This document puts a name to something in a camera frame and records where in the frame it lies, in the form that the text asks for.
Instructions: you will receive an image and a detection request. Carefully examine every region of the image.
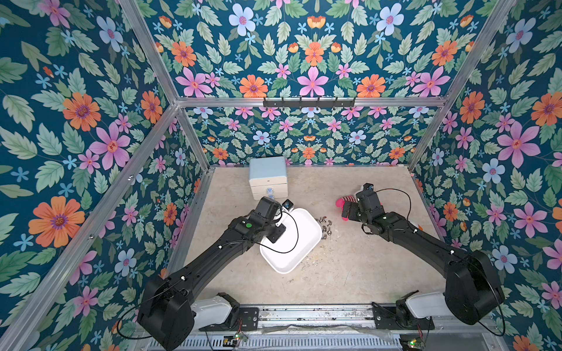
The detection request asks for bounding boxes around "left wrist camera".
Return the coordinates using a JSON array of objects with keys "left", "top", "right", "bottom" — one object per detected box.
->
[{"left": 282, "top": 199, "right": 294, "bottom": 212}]

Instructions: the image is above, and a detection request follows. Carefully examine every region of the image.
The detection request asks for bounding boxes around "white storage tray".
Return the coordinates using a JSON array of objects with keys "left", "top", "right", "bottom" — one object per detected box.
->
[{"left": 260, "top": 209, "right": 323, "bottom": 274}]

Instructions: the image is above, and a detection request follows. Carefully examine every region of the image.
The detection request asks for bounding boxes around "pink white striped plush toy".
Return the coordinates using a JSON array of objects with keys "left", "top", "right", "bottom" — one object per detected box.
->
[{"left": 336, "top": 195, "right": 357, "bottom": 210}]

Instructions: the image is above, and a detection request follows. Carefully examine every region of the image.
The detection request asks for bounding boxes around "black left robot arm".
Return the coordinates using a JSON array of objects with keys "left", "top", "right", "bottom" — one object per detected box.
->
[{"left": 137, "top": 197, "right": 283, "bottom": 350}]

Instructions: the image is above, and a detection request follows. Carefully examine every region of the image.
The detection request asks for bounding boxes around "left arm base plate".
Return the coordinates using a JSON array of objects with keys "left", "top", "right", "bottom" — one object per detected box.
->
[{"left": 199, "top": 307, "right": 260, "bottom": 332}]

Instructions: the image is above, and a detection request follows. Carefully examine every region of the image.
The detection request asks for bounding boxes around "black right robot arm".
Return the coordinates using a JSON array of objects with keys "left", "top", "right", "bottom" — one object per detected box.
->
[{"left": 337, "top": 183, "right": 505, "bottom": 326}]

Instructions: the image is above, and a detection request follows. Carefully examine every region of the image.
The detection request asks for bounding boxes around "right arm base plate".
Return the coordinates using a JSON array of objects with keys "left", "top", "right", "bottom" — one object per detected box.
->
[{"left": 371, "top": 290, "right": 435, "bottom": 331}]

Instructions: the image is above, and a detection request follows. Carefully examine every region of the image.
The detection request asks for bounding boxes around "pale blue drawer box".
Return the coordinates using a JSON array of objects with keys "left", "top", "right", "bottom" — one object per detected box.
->
[{"left": 249, "top": 156, "right": 288, "bottom": 200}]

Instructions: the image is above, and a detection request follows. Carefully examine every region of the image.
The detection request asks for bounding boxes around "black hook rail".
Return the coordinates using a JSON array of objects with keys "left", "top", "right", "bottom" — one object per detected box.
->
[{"left": 262, "top": 97, "right": 356, "bottom": 109}]

